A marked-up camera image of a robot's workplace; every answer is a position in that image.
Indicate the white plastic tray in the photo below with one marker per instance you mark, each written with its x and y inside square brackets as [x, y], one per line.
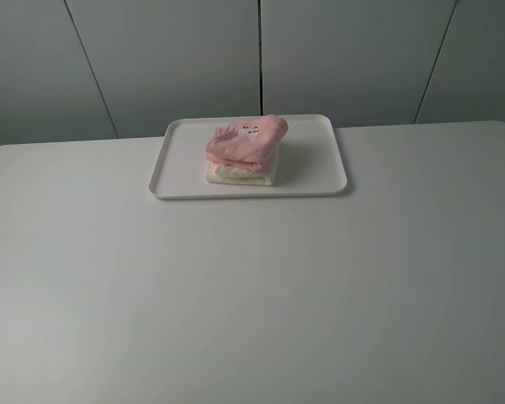
[310, 162]

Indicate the pink towel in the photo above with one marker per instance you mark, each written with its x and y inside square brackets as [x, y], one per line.
[247, 144]

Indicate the cream white towel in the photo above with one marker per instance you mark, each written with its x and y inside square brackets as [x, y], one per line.
[223, 174]

